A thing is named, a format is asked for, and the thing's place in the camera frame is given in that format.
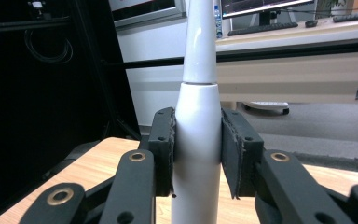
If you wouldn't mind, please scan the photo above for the light wooden office desk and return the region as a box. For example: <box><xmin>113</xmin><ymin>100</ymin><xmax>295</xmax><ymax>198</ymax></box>
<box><xmin>215</xmin><ymin>17</ymin><xmax>358</xmax><ymax>105</ymax></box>

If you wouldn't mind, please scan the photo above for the black computer monitor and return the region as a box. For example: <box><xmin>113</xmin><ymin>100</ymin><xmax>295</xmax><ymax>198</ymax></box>
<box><xmin>221</xmin><ymin>0</ymin><xmax>317</xmax><ymax>20</ymax></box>

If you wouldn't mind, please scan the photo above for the white framed monitor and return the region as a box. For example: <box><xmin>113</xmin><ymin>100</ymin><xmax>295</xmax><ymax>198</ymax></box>
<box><xmin>108</xmin><ymin>0</ymin><xmax>187</xmax><ymax>29</ymax></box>

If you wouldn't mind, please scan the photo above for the black frame post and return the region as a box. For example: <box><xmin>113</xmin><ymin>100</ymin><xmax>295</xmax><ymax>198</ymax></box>
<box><xmin>70</xmin><ymin>0</ymin><xmax>142</xmax><ymax>142</ymax></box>

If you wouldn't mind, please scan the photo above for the white bottle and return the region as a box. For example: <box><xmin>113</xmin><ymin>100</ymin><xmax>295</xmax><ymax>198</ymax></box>
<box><xmin>170</xmin><ymin>0</ymin><xmax>223</xmax><ymax>224</ymax></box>

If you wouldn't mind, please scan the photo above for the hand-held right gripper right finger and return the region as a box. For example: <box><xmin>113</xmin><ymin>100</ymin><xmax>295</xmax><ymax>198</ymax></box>
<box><xmin>220</xmin><ymin>107</ymin><xmax>266</xmax><ymax>200</ymax></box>

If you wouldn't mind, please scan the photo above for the white chair base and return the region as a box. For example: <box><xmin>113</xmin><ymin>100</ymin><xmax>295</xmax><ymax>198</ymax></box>
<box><xmin>241</xmin><ymin>100</ymin><xmax>291</xmax><ymax>116</ymax></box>

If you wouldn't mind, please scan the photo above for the black keyboard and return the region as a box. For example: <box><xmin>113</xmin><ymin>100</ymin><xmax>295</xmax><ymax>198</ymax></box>
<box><xmin>227</xmin><ymin>21</ymin><xmax>299</xmax><ymax>37</ymax></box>
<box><xmin>332</xmin><ymin>10</ymin><xmax>358</xmax><ymax>23</ymax></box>

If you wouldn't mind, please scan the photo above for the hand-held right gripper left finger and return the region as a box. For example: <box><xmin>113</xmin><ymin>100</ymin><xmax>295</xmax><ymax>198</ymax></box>
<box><xmin>148</xmin><ymin>106</ymin><xmax>177</xmax><ymax>198</ymax></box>

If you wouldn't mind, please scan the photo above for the black frame crossbar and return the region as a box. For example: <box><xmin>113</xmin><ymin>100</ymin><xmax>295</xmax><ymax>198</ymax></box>
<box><xmin>104</xmin><ymin>39</ymin><xmax>358</xmax><ymax>70</ymax></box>

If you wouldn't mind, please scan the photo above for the coiled black cable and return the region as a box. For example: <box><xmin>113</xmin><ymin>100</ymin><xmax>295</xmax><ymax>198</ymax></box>
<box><xmin>23</xmin><ymin>29</ymin><xmax>75</xmax><ymax>65</ymax></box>

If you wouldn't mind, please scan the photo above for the blue bottle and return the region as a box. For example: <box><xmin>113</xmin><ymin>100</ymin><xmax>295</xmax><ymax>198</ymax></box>
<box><xmin>213</xmin><ymin>4</ymin><xmax>224</xmax><ymax>40</ymax></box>

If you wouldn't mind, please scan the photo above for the green potted plant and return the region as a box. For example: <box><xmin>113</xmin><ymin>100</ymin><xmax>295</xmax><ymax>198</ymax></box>
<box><xmin>316</xmin><ymin>0</ymin><xmax>347</xmax><ymax>17</ymax></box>

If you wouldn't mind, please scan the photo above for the small camera on stand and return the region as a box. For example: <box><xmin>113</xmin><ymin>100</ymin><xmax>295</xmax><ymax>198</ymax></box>
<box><xmin>27</xmin><ymin>0</ymin><xmax>53</xmax><ymax>21</ymax></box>

